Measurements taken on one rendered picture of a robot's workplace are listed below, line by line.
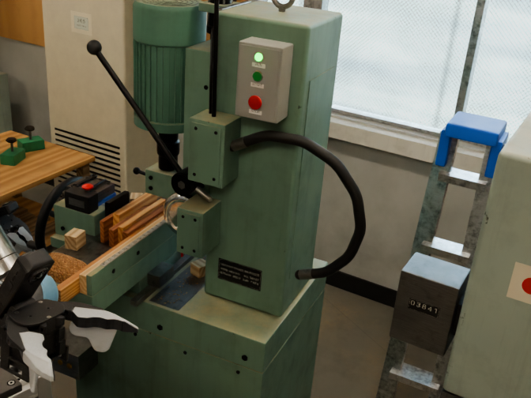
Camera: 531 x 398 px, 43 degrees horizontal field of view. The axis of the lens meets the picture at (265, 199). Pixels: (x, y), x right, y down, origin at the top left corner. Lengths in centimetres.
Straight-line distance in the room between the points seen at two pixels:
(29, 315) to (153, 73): 85
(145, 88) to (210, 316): 58
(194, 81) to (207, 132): 17
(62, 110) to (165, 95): 200
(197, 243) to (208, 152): 23
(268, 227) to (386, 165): 149
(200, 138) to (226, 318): 47
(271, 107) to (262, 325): 56
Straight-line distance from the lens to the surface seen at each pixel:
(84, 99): 347
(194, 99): 160
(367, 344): 300
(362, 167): 304
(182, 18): 160
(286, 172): 150
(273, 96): 139
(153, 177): 179
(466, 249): 225
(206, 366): 173
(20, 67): 423
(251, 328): 164
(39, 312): 93
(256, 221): 158
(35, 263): 89
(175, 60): 162
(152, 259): 176
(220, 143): 145
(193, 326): 168
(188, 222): 156
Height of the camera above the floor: 177
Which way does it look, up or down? 25 degrees down
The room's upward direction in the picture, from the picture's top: 5 degrees clockwise
